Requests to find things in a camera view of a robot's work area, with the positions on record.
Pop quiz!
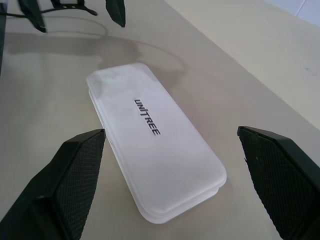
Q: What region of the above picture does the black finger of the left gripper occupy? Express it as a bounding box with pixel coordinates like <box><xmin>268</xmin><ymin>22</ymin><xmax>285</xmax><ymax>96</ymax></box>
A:
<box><xmin>104</xmin><ymin>0</ymin><xmax>127</xmax><ymax>28</ymax></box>
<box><xmin>18</xmin><ymin>0</ymin><xmax>48</xmax><ymax>34</ymax></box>

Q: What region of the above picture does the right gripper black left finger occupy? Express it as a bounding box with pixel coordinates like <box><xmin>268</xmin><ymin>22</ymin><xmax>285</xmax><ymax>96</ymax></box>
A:
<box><xmin>0</xmin><ymin>128</ymin><xmax>107</xmax><ymax>240</ymax></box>

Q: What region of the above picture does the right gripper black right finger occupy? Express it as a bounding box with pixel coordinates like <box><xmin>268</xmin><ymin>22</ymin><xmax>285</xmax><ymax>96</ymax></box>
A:
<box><xmin>236</xmin><ymin>125</ymin><xmax>320</xmax><ymax>240</ymax></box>

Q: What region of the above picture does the white Unitree pencil case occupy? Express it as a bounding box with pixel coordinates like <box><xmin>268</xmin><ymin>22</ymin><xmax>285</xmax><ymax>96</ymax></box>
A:
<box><xmin>85</xmin><ymin>62</ymin><xmax>228</xmax><ymax>225</ymax></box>

